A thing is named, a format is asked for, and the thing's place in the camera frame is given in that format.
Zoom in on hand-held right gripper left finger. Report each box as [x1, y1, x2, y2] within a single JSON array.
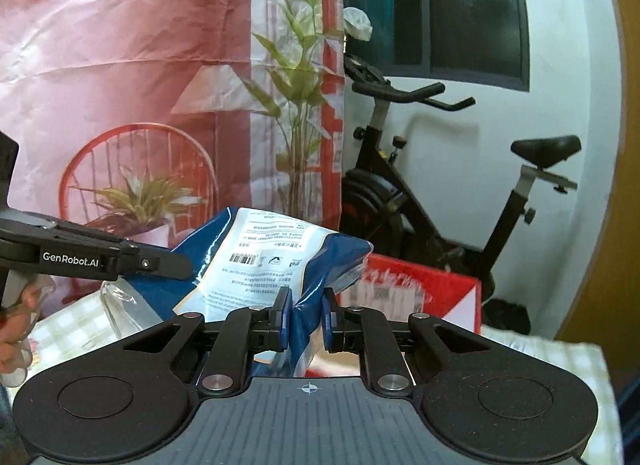
[[122, 287, 292, 397]]

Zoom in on white plastic bag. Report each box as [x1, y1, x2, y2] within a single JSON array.
[[342, 7, 374, 41]]

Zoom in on black exercise bike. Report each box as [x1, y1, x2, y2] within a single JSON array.
[[340, 52, 584, 307]]

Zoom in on pink printed backdrop cloth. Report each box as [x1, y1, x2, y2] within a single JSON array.
[[0, 0, 347, 307]]

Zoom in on red strawberry print box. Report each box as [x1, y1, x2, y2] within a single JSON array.
[[304, 253, 483, 379]]

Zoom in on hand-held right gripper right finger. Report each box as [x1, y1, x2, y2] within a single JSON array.
[[322, 288, 494, 396]]

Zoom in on blue snack bag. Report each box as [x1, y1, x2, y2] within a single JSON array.
[[170, 207, 375, 379]]

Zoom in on dark framed window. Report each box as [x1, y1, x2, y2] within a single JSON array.
[[342, 0, 531, 92]]

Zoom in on checked tablecloth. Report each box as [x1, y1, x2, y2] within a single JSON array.
[[7, 287, 622, 465]]

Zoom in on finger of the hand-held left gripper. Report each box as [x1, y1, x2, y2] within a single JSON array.
[[119, 243, 194, 281]]

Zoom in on wooden door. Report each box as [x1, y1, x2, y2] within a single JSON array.
[[554, 0, 640, 396]]

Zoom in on person's left hand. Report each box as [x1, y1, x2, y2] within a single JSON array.
[[0, 278, 54, 387]]

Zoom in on clear plastic bag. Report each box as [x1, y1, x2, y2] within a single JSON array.
[[100, 278, 167, 342]]

